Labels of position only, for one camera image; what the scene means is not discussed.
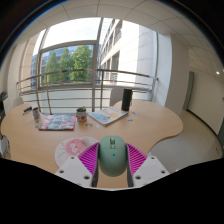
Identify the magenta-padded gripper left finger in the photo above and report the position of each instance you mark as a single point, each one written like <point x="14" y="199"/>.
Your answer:
<point x="71" y="168"/>

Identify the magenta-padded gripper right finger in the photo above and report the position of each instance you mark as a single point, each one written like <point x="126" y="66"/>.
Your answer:
<point x="150" y="168"/>

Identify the mint green computer mouse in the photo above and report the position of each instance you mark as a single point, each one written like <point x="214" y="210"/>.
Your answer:
<point x="112" y="156"/>

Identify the round pink white mouse pad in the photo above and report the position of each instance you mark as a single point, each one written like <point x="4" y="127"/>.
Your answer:
<point x="70" y="148"/>

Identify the red and blue magazine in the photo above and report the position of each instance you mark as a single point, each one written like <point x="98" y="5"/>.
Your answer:
<point x="58" y="122"/>

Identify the small printed tin can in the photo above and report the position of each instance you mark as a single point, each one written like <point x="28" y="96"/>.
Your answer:
<point x="81" y="115"/>

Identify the open illustrated book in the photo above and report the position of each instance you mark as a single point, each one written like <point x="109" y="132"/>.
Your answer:
<point x="107" y="116"/>

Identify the printed drink cup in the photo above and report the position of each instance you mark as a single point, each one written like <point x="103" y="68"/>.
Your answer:
<point x="36" y="114"/>

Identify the black cylinder speaker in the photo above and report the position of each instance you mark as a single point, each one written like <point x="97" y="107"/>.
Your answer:
<point x="126" y="100"/>

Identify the dark blue stapler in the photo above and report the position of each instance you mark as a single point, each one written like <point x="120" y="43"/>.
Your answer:
<point x="27" y="110"/>

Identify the grey green door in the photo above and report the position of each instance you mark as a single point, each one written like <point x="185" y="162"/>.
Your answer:
<point x="188" y="90"/>

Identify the metal balcony railing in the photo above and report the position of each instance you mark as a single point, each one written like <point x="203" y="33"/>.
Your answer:
<point x="66" y="71"/>

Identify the black and white printer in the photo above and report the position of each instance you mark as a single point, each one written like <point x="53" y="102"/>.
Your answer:
<point x="2" y="96"/>

